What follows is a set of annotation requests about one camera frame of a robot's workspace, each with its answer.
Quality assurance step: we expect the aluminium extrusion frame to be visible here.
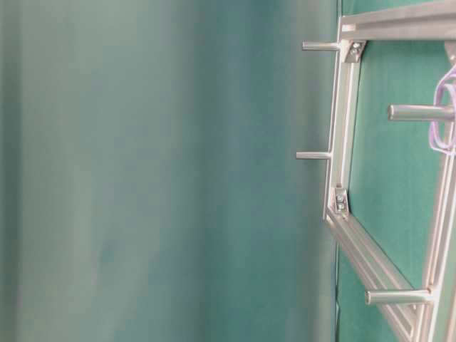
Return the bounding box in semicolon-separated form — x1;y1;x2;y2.
323;1;455;341

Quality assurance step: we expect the steel shaft middle far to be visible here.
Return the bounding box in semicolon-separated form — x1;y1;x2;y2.
296;152;331;160

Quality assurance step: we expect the steel shaft upper far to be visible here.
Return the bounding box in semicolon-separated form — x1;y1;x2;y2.
301;41;339;51

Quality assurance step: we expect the green table cloth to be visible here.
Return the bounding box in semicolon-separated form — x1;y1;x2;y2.
0;0;456;342

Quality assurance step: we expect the steel shaft with rubber band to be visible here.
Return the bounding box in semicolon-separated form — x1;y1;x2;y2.
387;105;455;122

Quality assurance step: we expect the steel shaft lower near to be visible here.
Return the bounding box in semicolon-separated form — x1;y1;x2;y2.
365;289;433;305

